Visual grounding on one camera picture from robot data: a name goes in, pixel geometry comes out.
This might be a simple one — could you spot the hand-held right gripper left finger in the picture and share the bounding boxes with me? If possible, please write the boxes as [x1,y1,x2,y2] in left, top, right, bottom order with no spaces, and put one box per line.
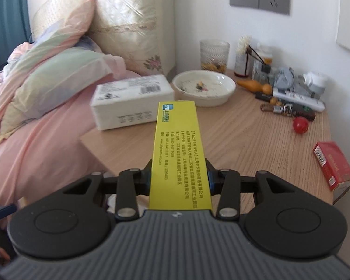
[63,159,153,220]

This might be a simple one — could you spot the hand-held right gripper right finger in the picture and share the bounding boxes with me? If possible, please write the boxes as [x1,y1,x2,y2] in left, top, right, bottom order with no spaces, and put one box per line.
[205,159,293,220]

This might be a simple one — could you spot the yellow medicine box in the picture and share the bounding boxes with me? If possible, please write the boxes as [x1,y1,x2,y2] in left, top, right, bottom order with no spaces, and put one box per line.
[148,100,214,212]

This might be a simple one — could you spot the wooden nightstand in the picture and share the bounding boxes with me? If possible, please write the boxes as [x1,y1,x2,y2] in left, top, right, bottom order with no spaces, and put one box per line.
[79,69,338,210]

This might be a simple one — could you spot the white tissue pack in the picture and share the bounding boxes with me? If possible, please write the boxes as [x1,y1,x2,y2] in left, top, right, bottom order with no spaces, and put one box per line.
[89,74,175,131]

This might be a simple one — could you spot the white ceramic bowl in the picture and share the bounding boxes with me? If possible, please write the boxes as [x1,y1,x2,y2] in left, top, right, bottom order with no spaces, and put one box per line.
[172,70,237,108]

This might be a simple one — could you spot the wooden gourd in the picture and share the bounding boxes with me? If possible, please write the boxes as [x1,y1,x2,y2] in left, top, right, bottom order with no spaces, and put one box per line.
[236,79,273,95]

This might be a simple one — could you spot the red ball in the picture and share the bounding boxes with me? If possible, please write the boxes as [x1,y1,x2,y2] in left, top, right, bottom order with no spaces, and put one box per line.
[293,116,309,135]

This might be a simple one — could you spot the pink duvet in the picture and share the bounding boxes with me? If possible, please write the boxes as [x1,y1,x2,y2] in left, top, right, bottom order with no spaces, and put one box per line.
[0,42,142,229]

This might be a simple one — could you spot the white cream tube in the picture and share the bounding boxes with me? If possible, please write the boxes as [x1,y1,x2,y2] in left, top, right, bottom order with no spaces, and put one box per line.
[272,87,326,112]

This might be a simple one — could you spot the reed diffuser bottle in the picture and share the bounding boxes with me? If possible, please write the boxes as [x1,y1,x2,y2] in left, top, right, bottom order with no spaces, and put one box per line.
[234,35,262,78]

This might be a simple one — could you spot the red cardboard pack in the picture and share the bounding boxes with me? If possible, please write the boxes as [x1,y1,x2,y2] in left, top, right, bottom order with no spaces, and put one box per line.
[312,141,350,193]

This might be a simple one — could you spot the patterned glass cup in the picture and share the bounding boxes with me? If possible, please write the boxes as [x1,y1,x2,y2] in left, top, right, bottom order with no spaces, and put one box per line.
[199,39,231,74]

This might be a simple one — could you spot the grey crumpled cloth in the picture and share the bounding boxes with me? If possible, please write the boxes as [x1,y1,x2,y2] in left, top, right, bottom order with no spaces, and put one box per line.
[272,66,295,90]

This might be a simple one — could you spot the small orange-filled bottle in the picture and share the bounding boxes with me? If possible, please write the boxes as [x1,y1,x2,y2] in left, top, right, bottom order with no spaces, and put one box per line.
[257,45,273,65]

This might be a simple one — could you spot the white plug adapter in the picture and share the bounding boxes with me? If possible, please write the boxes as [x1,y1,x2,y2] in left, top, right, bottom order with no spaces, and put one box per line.
[301,71,329,95]

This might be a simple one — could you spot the pastel striped pillow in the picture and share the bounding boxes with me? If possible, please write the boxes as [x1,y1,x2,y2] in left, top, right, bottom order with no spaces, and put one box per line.
[0,0,126,142]

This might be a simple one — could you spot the cream quilted headboard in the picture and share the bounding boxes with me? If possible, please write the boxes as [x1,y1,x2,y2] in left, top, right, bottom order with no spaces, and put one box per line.
[31,0,177,77]

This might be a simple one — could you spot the teal curtain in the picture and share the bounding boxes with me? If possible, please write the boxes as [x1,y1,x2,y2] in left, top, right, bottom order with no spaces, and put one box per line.
[0,0,33,77]

